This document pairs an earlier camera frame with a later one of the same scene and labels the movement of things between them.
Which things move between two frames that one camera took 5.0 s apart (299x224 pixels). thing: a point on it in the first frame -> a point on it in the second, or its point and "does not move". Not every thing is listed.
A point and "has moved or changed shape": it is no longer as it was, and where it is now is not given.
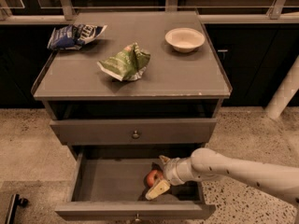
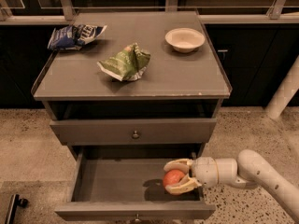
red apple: x=153 y=176 has moved or changed shape
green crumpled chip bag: x=129 y=63 does not move
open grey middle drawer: x=110 y=182 does not move
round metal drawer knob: x=135 y=134 does not move
